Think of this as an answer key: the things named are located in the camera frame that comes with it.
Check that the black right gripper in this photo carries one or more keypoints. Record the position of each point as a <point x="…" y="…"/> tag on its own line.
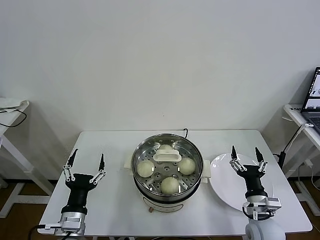
<point x="253" y="180"/>

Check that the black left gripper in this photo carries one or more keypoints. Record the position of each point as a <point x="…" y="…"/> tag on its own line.
<point x="78" y="190"/>

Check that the white steamed baozi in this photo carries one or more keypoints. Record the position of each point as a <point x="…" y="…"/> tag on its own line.
<point x="187" y="166"/>
<point x="170" y="186"/>
<point x="165" y="147"/>
<point x="145" y="168"/>

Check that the round glass pot lid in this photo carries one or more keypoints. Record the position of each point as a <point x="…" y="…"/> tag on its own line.
<point x="150" y="180"/>

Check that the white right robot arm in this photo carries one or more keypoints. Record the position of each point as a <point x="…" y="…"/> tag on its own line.
<point x="262" y="230"/>

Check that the steel steamer pot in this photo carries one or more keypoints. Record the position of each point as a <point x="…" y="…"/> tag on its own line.
<point x="205" y="170"/>

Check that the perforated steel steamer tray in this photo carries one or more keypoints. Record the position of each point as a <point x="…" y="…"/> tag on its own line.
<point x="166" y="172"/>

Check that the white oval plate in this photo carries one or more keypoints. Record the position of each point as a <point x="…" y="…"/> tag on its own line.
<point x="222" y="180"/>

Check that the white side table with laptop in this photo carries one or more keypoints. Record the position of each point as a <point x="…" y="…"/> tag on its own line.
<point x="293" y="117"/>

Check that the copper cooker knob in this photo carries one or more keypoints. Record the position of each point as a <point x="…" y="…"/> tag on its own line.
<point x="150" y="209"/>

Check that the dark grey laptop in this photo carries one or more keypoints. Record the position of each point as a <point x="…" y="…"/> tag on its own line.
<point x="312" y="117"/>

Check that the white electric cooker base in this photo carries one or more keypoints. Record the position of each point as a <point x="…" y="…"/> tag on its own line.
<point x="162" y="205"/>

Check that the white side table with cloth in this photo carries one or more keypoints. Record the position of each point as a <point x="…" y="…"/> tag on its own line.
<point x="10" y="119"/>

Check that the white cloth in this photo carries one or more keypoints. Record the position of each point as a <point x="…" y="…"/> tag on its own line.
<point x="12" y="102"/>

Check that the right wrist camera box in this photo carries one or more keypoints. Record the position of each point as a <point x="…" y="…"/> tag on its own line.
<point x="268" y="206"/>

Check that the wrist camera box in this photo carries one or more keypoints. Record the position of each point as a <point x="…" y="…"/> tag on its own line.
<point x="268" y="206"/>
<point x="50" y="228"/>

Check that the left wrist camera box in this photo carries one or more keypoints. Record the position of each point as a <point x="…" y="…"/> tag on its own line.
<point x="50" y="228"/>

